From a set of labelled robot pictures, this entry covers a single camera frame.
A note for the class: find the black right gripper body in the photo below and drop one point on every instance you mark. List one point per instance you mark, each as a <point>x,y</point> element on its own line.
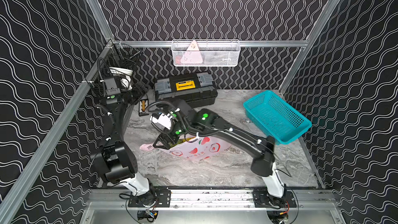
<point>176,130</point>

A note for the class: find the pink plastic bag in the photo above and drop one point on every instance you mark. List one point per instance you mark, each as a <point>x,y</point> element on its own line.
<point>194,148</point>

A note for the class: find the teal plastic basket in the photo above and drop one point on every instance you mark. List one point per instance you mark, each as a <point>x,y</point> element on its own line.
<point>276,118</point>

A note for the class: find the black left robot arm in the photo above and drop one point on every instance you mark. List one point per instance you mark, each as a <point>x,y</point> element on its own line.
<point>113,161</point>

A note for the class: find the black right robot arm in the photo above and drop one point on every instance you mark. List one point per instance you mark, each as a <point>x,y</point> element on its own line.
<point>178,123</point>

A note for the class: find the black toolbox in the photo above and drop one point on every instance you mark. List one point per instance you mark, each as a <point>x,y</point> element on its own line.
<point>196,89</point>

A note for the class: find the pink triangular card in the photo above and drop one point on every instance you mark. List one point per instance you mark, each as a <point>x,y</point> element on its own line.
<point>192,56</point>

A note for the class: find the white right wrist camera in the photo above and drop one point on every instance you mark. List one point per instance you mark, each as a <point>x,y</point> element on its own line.
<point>161,122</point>

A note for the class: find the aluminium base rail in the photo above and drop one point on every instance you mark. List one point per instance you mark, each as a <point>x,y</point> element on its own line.
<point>215,200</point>

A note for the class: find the black wire wall basket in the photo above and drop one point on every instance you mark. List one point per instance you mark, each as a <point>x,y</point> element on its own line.
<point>121,61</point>

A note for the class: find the white wire wall basket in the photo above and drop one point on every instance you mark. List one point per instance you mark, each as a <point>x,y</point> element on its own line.
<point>215,52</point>

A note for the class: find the aluminium frame post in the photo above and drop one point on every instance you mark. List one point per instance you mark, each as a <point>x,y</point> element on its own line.
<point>100,19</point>

